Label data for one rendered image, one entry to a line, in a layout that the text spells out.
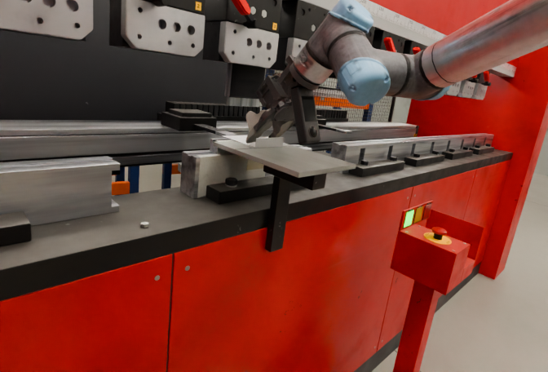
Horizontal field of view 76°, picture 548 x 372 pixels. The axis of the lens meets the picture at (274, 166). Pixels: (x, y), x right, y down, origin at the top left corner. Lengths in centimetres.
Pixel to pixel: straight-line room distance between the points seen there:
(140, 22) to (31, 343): 52
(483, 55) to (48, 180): 69
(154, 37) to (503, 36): 54
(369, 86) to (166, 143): 63
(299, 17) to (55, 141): 63
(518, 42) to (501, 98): 221
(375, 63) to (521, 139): 221
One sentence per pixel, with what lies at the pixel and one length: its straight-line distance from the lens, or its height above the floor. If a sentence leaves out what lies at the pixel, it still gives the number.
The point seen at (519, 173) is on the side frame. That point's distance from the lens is 276.
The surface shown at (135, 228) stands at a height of 88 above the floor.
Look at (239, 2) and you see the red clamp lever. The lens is 75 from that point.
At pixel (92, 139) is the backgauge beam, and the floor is 96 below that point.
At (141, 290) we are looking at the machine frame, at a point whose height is 77.
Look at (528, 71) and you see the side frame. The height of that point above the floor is 138.
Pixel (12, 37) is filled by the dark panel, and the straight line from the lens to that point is 118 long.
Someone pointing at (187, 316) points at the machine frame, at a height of 68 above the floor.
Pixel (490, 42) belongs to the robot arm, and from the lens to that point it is 58.
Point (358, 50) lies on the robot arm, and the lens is 61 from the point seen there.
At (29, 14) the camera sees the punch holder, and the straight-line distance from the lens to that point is 63.
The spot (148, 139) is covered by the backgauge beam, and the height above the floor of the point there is 95.
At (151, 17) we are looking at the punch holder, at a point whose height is 123.
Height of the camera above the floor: 115
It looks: 14 degrees down
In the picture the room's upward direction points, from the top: 7 degrees clockwise
